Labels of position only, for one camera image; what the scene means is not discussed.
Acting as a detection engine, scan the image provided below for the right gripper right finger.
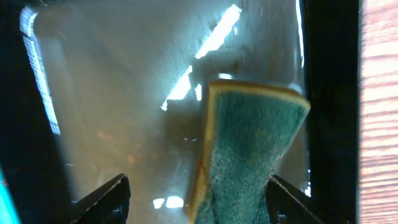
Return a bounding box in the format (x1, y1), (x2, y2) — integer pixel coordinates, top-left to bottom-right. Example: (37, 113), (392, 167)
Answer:
(266, 175), (350, 224)

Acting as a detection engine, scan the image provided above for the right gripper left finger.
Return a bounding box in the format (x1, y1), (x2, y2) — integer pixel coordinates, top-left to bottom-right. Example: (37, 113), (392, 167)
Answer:
(70, 174), (131, 224)

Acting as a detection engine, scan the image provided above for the green yellow sponge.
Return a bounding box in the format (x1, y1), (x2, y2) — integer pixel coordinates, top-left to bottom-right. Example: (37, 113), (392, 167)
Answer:
(188, 80), (310, 223)

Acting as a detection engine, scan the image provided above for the teal plastic tray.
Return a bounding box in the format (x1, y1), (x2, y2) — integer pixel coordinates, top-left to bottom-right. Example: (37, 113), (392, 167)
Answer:
(0, 172), (21, 224)

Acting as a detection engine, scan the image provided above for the black water tray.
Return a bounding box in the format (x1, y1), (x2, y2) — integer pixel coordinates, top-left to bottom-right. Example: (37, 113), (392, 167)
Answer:
(1, 1), (361, 223)

